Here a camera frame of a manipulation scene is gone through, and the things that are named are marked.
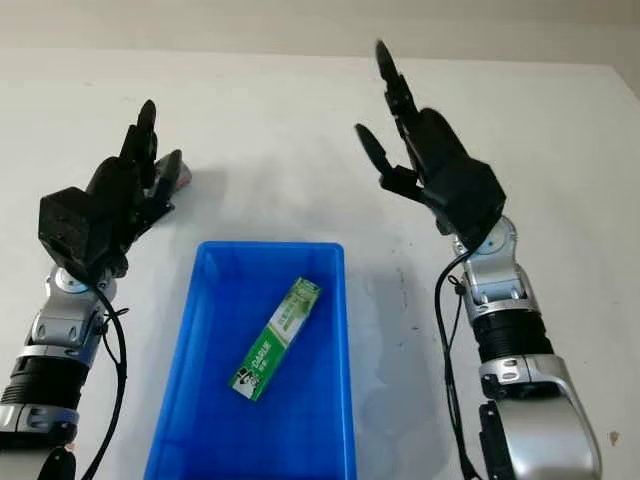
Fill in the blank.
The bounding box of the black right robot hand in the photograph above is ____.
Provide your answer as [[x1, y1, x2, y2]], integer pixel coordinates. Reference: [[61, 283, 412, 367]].
[[354, 39, 482, 197]]

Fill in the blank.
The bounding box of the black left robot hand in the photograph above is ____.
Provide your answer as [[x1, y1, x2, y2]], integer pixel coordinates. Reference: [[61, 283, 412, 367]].
[[85, 99, 184, 279]]

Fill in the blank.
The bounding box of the silver roll with blue label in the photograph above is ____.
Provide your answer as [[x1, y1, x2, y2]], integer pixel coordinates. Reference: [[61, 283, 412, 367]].
[[172, 160, 194, 192]]

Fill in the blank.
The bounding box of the green toothpaste box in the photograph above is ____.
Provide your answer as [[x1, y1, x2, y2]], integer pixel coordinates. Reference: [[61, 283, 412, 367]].
[[228, 277, 323, 403]]

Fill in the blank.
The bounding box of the blue plastic tray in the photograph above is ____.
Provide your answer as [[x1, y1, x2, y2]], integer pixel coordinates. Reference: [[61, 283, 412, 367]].
[[143, 241, 358, 480]]

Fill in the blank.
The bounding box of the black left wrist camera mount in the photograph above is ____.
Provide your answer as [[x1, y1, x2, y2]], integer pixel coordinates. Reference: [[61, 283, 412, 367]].
[[38, 187, 132, 282]]

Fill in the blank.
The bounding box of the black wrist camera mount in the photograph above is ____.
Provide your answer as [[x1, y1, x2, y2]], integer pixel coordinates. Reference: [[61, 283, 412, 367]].
[[422, 159, 507, 251], [38, 187, 132, 282]]

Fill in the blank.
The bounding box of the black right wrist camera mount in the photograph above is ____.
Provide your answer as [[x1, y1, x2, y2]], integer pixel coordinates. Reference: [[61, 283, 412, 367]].
[[422, 159, 507, 251]]

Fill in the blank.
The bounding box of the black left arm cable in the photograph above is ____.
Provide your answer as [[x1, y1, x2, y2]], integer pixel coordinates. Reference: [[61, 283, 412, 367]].
[[82, 284, 129, 480]]

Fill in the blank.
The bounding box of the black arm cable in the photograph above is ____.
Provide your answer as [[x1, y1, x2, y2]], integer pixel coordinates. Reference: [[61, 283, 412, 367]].
[[434, 248, 482, 480], [82, 284, 129, 480]]

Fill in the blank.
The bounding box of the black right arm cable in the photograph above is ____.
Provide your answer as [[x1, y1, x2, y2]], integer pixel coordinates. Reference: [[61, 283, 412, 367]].
[[434, 248, 482, 480]]

